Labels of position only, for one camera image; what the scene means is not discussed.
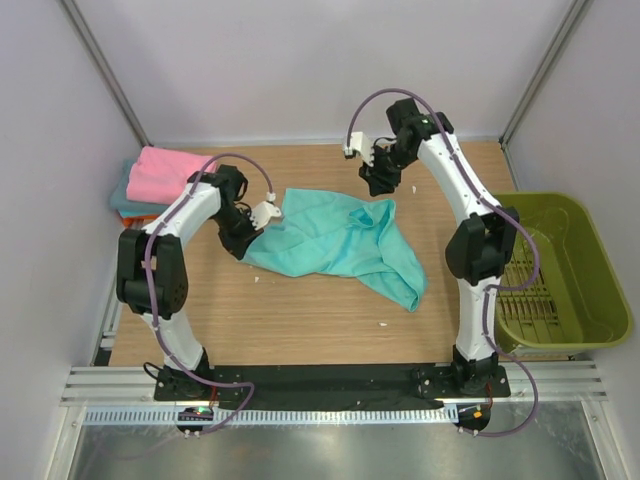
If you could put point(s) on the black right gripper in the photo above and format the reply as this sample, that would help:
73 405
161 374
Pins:
379 182

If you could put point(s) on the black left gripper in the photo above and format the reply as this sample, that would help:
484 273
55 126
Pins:
239 246

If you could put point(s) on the teal t shirt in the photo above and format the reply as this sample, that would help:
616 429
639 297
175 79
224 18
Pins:
335 234

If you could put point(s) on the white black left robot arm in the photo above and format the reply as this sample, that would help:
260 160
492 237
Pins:
151 277

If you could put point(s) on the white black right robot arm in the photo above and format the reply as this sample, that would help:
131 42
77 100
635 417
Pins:
482 243

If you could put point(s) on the orange folded t shirt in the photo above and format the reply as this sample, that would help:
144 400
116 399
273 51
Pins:
130 218

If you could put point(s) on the grey blue folded t shirt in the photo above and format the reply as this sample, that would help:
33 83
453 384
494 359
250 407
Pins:
126 208

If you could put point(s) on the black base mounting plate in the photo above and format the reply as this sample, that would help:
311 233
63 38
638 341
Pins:
366 387

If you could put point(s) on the olive green plastic basket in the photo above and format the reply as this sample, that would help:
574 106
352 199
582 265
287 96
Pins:
562 298

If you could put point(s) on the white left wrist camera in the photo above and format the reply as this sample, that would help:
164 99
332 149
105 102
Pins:
265 212

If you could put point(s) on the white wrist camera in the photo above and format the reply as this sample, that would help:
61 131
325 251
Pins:
358 144
265 212

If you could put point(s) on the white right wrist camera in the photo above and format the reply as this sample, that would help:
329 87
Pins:
358 144

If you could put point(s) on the white slotted cable duct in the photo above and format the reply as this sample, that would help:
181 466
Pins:
181 416

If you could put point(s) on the aluminium frame rail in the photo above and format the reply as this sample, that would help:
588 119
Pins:
546 381

